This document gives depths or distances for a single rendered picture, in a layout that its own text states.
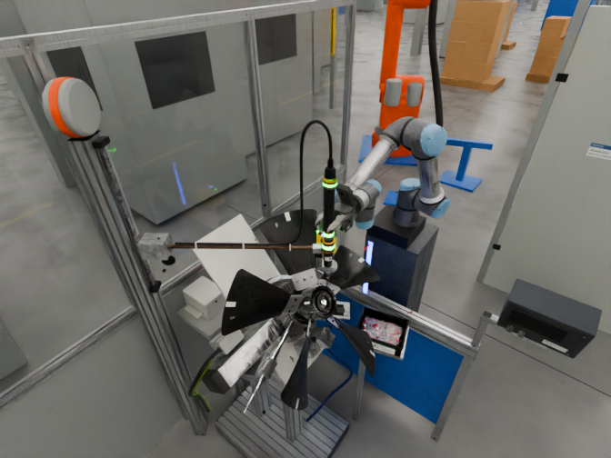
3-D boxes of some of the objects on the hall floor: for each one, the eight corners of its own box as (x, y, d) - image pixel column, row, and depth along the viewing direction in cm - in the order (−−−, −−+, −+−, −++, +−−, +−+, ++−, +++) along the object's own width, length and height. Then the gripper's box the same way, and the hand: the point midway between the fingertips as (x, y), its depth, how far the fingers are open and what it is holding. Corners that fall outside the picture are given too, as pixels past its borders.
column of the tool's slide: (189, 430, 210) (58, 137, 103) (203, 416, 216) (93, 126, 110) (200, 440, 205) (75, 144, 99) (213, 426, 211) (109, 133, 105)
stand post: (286, 444, 203) (276, 346, 149) (296, 431, 208) (290, 332, 154) (293, 449, 200) (285, 352, 146) (303, 435, 206) (298, 337, 152)
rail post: (430, 437, 204) (464, 356, 158) (433, 431, 207) (466, 350, 161) (437, 442, 202) (473, 361, 156) (439, 435, 205) (475, 354, 159)
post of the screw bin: (352, 419, 213) (363, 334, 166) (353, 414, 216) (364, 329, 168) (357, 421, 212) (369, 336, 165) (358, 416, 215) (370, 331, 167)
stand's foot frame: (216, 429, 210) (214, 423, 205) (268, 372, 239) (267, 364, 234) (300, 506, 179) (299, 501, 174) (348, 430, 208) (349, 423, 204)
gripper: (366, 220, 131) (335, 250, 118) (340, 210, 137) (307, 237, 123) (368, 200, 126) (335, 228, 113) (341, 190, 132) (306, 216, 118)
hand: (323, 224), depth 117 cm, fingers closed on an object, 4 cm apart
